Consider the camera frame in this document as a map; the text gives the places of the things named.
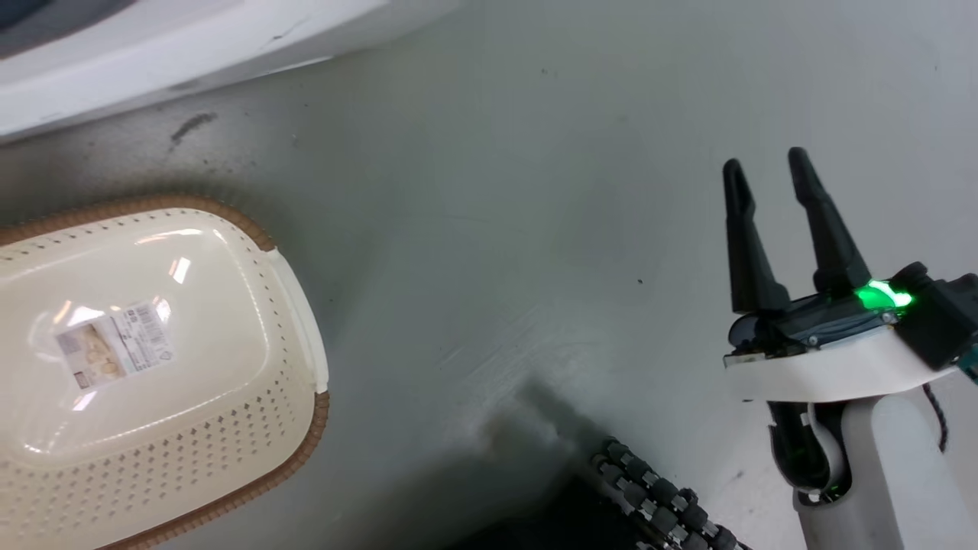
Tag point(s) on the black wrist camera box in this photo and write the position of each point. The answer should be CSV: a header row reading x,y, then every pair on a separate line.
x,y
940,321

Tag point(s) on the right gripper white green band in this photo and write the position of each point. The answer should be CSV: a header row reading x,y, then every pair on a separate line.
x,y
833,367

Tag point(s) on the white washing machine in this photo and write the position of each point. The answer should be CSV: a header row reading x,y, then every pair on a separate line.
x,y
153,46

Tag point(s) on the printed paper label sticker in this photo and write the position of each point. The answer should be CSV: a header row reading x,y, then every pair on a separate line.
x,y
114,344

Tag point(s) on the cream perforated laundry basket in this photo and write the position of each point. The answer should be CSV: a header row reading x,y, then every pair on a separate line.
x,y
229,367

